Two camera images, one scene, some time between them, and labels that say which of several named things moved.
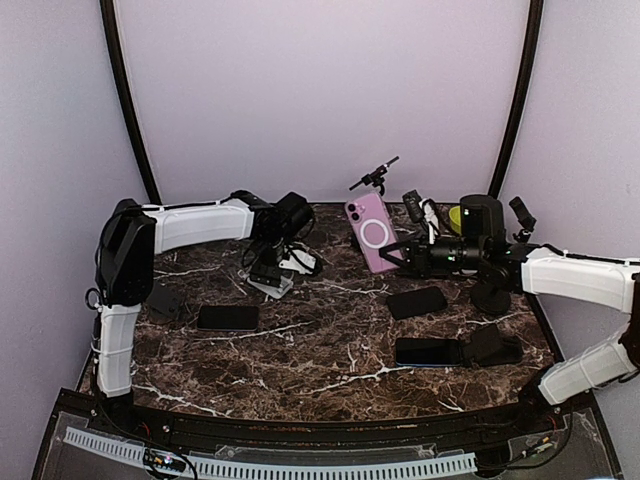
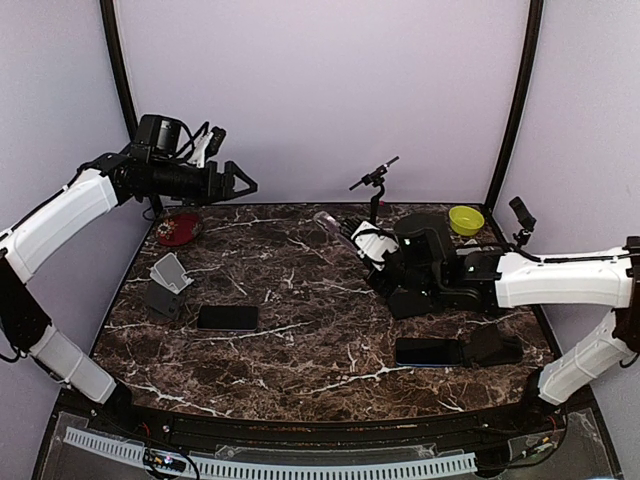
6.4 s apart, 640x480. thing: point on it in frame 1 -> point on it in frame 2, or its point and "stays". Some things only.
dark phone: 417,302 stays
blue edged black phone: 428,352 stays
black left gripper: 261,272 -> 211,194
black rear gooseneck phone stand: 376,178 stays
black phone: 228,318 stays
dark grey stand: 164,300 stays
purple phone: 373,230 -> 332,229
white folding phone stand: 275,291 -> 170,273
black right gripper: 420,262 -> 385,287
